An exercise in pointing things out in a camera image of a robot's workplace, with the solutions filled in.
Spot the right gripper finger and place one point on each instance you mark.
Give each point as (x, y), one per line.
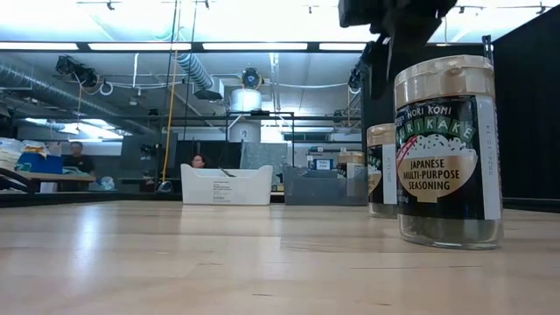
(407, 37)

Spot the beige-lid furikake jar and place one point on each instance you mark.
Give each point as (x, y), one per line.
(380, 175)
(446, 175)
(350, 161)

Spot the ceiling light panel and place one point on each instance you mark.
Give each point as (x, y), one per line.
(140, 46)
(341, 46)
(39, 46)
(254, 46)

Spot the black partition curtain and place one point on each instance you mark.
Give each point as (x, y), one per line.
(529, 109)

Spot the white cylinder tank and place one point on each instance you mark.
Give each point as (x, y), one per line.
(245, 100)

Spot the grey translucent plastic bin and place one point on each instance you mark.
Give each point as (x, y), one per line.
(319, 190)

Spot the white plastic bin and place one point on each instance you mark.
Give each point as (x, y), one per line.
(245, 188)

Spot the person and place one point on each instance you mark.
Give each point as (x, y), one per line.
(199, 162)
(79, 164)

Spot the black hanging equipment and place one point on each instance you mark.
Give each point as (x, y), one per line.
(74, 67)

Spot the wooden background table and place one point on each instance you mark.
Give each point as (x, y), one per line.
(52, 177)

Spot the blue box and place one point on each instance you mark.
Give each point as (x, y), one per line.
(41, 164)

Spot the pile of plastic bags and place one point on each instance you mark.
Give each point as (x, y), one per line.
(17, 151)

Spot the black hanging camera device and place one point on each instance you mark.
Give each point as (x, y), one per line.
(251, 79)

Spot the silver ventilation duct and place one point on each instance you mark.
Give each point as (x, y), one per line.
(44, 89)

